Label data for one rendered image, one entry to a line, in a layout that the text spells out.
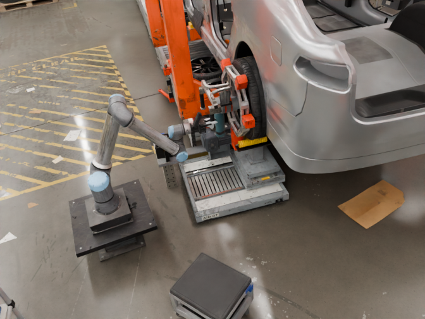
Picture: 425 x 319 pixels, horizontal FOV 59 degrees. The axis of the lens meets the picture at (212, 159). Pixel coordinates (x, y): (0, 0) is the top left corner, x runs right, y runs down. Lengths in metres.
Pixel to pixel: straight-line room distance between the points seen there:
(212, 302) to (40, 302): 1.36
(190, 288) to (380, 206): 1.80
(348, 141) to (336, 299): 1.12
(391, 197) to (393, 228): 0.35
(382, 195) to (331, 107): 1.60
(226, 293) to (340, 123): 1.20
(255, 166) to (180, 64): 1.10
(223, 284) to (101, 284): 1.03
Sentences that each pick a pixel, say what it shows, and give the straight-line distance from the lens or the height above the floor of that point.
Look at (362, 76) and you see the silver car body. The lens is 3.25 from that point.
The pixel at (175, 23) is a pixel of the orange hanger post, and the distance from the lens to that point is 3.21.
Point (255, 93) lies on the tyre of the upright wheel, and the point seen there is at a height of 1.04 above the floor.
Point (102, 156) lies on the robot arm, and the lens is 2.90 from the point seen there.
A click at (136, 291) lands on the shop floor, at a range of 2.95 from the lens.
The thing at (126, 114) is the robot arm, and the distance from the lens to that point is 2.58.
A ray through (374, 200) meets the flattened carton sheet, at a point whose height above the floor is 0.01.
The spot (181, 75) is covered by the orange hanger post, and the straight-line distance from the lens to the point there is 3.37.
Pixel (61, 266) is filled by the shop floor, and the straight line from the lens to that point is 3.31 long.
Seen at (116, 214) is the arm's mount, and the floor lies 0.39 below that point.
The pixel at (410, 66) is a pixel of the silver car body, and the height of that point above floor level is 0.97.
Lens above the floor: 2.38
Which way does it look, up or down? 38 degrees down
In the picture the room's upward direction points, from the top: 7 degrees counter-clockwise
